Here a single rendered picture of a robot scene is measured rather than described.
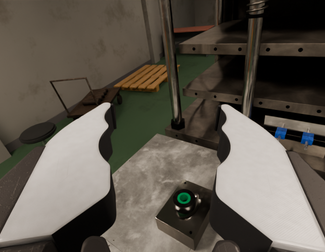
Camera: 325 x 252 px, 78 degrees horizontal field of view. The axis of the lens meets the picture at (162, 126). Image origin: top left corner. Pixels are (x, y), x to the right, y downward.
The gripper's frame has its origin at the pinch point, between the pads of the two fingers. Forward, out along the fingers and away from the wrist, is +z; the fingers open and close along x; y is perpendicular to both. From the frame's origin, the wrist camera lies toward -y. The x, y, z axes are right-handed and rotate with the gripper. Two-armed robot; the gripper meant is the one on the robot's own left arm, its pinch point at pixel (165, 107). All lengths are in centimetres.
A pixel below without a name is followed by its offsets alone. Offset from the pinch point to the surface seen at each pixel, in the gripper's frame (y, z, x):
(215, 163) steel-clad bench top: 63, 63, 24
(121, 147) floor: 154, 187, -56
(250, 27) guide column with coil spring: 5, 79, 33
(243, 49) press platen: 14, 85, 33
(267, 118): 45, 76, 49
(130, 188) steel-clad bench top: 68, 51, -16
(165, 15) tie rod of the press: 2, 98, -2
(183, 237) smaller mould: 60, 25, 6
